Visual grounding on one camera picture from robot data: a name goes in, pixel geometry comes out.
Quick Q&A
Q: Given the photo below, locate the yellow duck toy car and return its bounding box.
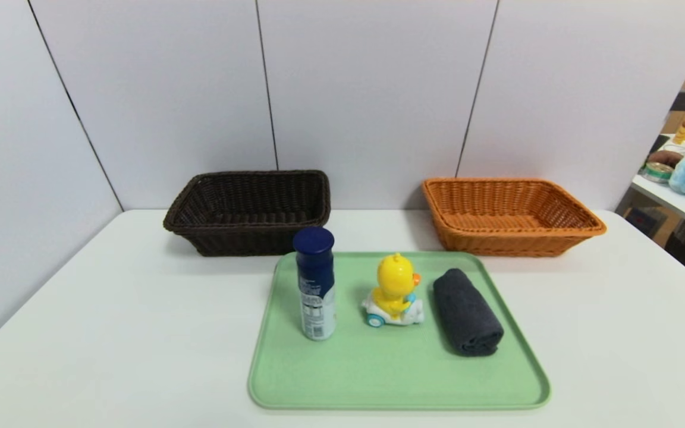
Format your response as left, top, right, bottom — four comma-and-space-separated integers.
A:
362, 253, 425, 328

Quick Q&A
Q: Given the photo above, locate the dark brown wicker basket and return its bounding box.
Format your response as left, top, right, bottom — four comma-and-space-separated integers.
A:
162, 170, 332, 257

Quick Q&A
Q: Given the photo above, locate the orange wicker basket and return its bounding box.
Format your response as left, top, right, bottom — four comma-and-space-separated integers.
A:
422, 177, 608, 258

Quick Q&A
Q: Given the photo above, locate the small round tin can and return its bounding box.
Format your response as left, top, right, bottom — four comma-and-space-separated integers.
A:
643, 162, 674, 183

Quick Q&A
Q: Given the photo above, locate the blue capped white bottle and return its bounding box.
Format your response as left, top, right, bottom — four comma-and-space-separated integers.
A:
293, 226, 337, 342

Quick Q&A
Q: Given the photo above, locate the dark grey towel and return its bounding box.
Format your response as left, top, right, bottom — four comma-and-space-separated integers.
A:
433, 268, 505, 357

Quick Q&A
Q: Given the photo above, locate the light green plastic tray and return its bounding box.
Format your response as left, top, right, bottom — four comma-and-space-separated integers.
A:
247, 250, 552, 411

